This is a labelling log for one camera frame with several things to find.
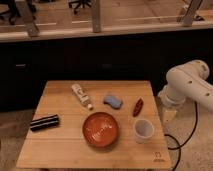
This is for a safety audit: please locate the black cable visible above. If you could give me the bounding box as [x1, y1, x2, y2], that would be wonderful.
[164, 101, 199, 171]

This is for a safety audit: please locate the white ceramic cup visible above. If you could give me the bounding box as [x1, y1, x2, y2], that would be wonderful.
[133, 119, 155, 143]

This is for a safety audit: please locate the black office chair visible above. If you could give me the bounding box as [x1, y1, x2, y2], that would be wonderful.
[0, 0, 37, 25]
[68, 0, 91, 15]

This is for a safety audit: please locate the black office chair left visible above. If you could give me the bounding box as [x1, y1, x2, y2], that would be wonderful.
[0, 0, 37, 25]

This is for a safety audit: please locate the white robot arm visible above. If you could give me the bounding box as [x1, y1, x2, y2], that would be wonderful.
[158, 60, 213, 123]

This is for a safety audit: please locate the red-orange bowl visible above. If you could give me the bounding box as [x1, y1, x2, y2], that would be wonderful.
[82, 112, 119, 148]

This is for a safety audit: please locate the white tube bottle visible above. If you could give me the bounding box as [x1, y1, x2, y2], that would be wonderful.
[71, 84, 93, 110]

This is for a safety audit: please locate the metal post centre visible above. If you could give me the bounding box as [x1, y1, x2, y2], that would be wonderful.
[91, 0, 101, 33]

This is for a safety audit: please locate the metal post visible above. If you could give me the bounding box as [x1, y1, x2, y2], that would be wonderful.
[91, 0, 101, 33]
[15, 0, 39, 37]
[182, 0, 203, 27]

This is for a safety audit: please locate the red chili pepper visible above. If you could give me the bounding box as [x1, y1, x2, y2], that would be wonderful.
[133, 98, 143, 117]

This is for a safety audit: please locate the metal post right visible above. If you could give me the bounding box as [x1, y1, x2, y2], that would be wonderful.
[182, 0, 203, 27]

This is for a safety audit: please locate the blue sponge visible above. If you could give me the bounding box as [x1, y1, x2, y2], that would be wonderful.
[103, 95, 123, 109]

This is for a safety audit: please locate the metal post left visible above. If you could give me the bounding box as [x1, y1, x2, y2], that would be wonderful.
[15, 0, 39, 37]

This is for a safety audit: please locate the black striped cylinder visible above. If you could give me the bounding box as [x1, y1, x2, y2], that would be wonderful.
[30, 115, 59, 132]

